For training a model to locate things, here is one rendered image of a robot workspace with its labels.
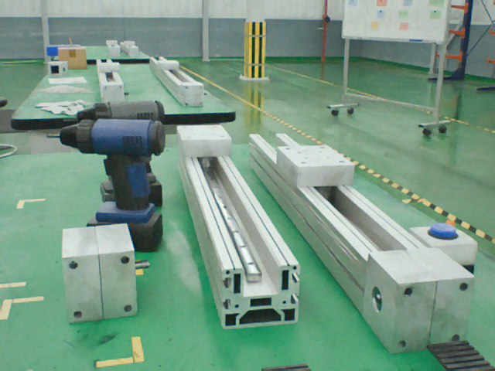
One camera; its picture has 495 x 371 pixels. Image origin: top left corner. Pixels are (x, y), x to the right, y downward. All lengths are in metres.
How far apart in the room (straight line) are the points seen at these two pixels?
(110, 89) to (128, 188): 1.61
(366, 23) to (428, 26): 0.89
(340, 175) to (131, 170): 0.38
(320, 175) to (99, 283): 0.47
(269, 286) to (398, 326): 0.17
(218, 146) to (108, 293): 0.57
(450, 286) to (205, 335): 0.30
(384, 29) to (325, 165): 5.65
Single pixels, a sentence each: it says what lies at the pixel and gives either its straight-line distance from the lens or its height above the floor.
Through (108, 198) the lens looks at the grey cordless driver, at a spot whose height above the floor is 0.81.
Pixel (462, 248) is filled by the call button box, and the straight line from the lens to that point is 0.90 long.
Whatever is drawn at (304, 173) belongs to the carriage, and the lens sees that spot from 1.02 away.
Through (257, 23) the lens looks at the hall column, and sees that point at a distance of 10.83.
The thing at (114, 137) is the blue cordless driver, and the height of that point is 0.97.
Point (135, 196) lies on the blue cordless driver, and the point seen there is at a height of 0.87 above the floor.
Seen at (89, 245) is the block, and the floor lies 0.87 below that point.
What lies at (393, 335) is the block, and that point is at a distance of 0.70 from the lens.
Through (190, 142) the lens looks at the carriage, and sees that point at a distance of 1.22.
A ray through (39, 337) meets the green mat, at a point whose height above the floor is 0.78.
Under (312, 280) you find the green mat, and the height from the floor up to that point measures 0.78.
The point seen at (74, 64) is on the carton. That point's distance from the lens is 4.40.
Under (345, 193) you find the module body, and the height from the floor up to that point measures 0.86.
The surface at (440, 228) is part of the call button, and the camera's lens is 0.91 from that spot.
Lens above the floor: 1.16
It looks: 17 degrees down
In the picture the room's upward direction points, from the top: 1 degrees clockwise
